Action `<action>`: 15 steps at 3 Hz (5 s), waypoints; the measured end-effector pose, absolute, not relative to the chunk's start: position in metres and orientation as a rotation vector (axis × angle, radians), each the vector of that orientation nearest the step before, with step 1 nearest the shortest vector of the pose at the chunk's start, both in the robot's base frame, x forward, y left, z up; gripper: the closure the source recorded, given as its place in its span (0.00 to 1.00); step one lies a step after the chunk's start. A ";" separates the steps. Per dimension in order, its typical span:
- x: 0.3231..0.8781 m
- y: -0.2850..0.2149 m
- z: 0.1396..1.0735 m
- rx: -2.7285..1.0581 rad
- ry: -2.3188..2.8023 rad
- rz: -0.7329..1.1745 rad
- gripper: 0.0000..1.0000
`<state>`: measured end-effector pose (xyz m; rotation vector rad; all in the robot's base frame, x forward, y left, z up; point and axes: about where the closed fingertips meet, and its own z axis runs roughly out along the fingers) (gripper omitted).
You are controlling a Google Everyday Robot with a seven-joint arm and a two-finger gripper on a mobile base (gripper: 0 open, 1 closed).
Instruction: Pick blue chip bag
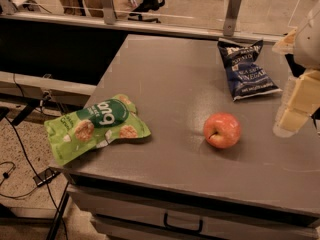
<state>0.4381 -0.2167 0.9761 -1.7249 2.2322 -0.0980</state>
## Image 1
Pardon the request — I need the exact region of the red apple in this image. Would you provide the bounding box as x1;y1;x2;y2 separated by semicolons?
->
203;113;241;149

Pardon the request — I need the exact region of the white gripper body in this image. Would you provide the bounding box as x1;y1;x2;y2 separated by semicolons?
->
293;1;320;69

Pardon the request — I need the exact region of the black floor cable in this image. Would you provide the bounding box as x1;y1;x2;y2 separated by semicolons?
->
0;115;69;240

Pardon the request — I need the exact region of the black power adapter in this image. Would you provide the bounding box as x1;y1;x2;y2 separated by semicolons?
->
33;168;59;187

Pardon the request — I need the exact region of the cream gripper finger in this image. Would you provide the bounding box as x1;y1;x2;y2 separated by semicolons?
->
273;69;320;138
272;29;297;55

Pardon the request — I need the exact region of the left metal bracket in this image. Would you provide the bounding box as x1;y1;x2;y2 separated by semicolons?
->
101;0;117;25

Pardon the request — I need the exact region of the grey metal rail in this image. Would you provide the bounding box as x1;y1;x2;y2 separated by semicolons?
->
0;71;96;106

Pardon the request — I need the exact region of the green snack bag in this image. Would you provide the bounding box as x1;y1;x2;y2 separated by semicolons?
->
44;94;151;165

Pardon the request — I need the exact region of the metal bracket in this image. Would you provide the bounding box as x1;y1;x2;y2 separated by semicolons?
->
101;0;117;25
223;0;242;37

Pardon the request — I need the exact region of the blue chip bag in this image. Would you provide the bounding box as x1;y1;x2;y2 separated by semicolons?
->
217;38;281;101

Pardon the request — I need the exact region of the right metal bracket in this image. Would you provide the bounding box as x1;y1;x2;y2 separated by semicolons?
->
223;0;242;37

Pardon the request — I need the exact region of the grey drawer with black handle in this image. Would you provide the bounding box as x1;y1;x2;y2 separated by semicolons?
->
68;185;319;240

